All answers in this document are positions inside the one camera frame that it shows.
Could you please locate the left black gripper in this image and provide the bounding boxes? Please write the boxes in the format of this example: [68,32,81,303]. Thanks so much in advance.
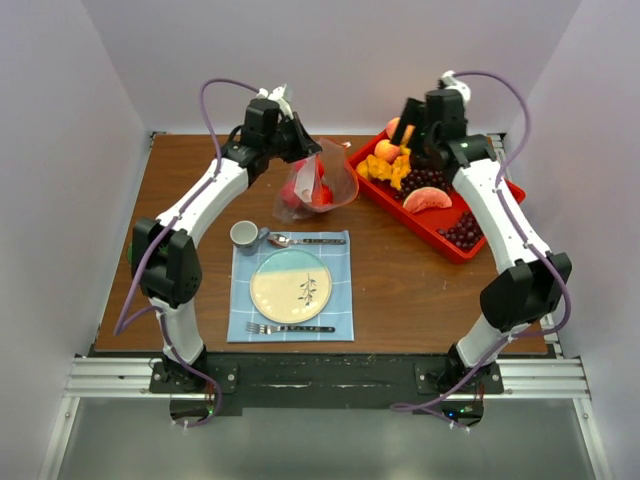
[264,112,322,164]

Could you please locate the clear zip top bag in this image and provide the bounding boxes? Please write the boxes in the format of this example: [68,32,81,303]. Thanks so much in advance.
[273,138,359,224]

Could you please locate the red apple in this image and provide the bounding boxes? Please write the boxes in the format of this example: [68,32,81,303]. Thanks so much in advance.
[279,182,301,209]
[311,183,333,207]

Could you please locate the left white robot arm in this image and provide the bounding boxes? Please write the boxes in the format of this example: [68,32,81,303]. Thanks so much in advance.
[131,88,322,393]

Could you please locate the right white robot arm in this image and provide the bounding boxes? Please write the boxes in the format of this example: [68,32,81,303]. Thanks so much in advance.
[392,87,572,393]

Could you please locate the upper purple grape bunch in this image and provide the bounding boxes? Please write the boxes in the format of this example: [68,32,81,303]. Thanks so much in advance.
[395,169,452,200]

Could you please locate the purple grape bunch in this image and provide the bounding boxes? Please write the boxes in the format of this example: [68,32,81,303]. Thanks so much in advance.
[395,169,452,200]
[437,212,484,251]

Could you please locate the watermelon slice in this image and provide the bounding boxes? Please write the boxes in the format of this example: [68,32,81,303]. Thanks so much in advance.
[402,187,453,214]

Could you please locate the metal spoon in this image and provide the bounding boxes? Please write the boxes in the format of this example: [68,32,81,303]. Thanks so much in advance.
[267,233,347,248]

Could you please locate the small grey cup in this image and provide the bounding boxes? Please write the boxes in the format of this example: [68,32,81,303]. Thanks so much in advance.
[229,220,270,256]

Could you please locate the red plastic fruit tray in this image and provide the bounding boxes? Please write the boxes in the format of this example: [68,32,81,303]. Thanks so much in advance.
[348,129,527,265]

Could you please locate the lower purple grape bunch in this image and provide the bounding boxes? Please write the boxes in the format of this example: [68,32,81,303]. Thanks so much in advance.
[437,212,484,251]

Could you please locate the cream and teal plate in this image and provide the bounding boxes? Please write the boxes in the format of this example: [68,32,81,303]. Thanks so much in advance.
[249,249,333,325]

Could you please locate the blue checked placemat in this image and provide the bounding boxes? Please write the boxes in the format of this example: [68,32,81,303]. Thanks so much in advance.
[227,230,354,343]

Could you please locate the metal fork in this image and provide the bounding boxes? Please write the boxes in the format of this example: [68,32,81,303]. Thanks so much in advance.
[246,322,336,335]

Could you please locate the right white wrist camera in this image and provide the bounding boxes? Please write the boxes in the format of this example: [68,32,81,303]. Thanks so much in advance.
[438,70,471,105]

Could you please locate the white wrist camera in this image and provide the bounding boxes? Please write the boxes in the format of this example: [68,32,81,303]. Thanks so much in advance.
[438,70,471,105]
[256,84,291,111]

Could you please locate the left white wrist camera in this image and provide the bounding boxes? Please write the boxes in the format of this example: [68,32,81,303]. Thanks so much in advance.
[256,84,291,111]

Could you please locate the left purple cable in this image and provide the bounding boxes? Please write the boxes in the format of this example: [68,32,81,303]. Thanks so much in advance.
[113,78,264,426]

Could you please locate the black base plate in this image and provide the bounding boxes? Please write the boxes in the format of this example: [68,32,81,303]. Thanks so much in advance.
[149,352,504,419]

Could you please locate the aluminium frame rail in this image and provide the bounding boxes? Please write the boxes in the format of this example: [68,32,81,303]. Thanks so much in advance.
[37,132,614,480]

